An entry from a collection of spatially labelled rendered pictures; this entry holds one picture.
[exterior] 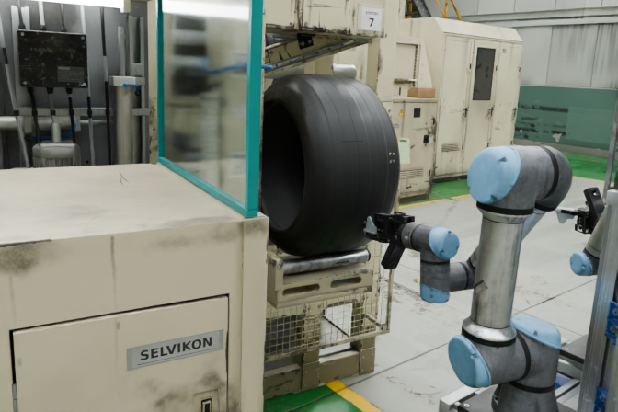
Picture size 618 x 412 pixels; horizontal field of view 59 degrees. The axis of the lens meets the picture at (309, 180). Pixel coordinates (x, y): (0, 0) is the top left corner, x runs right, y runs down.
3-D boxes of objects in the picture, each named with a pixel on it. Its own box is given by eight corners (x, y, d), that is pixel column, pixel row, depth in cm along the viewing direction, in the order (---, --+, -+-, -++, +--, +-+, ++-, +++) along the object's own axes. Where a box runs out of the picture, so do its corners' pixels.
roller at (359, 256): (269, 271, 172) (276, 279, 168) (271, 258, 170) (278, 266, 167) (362, 257, 189) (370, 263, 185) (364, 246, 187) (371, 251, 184)
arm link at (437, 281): (467, 301, 142) (467, 258, 141) (430, 306, 137) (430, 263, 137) (448, 293, 149) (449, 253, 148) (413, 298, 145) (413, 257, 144)
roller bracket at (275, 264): (274, 291, 164) (275, 260, 162) (226, 252, 198) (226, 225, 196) (284, 290, 166) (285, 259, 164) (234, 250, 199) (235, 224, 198)
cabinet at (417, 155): (381, 208, 630) (389, 98, 606) (347, 198, 674) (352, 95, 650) (432, 200, 686) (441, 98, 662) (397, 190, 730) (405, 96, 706)
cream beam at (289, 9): (237, 26, 181) (238, -21, 178) (211, 29, 203) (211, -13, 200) (385, 38, 211) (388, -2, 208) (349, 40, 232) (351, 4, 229)
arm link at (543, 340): (568, 383, 127) (576, 328, 125) (522, 393, 122) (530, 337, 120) (530, 357, 138) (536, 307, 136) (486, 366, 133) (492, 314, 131)
